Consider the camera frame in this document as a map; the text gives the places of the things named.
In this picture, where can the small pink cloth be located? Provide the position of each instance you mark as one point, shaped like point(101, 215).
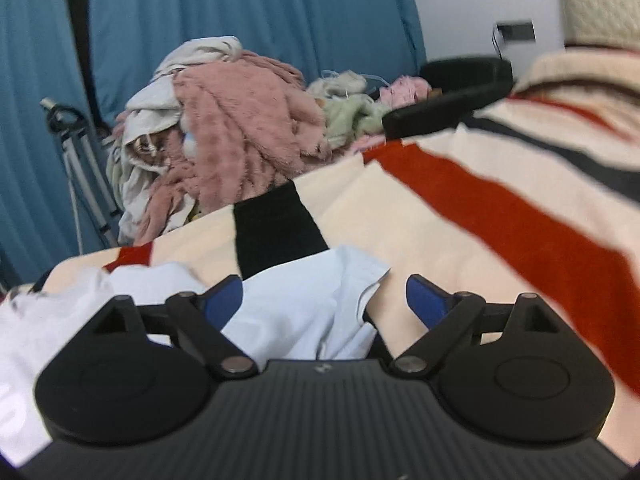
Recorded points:
point(405, 90)

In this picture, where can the white T-shirt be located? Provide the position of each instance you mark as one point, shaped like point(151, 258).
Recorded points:
point(290, 305)

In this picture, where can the black wall socket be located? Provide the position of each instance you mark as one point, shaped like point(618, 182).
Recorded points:
point(517, 31)

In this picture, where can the blue curtain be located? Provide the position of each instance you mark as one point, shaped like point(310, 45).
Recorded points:
point(30, 85)
point(250, 5)

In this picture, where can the cream quilted headboard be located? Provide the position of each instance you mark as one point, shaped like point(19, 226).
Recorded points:
point(600, 5)

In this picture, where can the blue and white plush toy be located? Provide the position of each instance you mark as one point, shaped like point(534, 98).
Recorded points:
point(191, 145)

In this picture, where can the light green cloth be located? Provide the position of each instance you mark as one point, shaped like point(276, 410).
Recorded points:
point(350, 116)

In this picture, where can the pink fluffy blanket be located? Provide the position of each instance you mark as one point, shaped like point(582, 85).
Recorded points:
point(240, 125)

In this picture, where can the striped fleece blanket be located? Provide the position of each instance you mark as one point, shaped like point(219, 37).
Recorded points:
point(475, 220)

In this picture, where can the pile of clothes and blankets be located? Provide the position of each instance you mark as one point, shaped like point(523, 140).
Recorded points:
point(150, 105)

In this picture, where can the black armchair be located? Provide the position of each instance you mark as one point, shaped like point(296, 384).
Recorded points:
point(450, 92)

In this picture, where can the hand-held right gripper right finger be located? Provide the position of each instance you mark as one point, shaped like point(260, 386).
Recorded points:
point(425, 302)

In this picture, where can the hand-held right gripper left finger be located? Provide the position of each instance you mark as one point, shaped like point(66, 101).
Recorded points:
point(225, 302)

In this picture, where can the beige cloth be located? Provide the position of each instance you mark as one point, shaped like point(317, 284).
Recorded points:
point(340, 82)

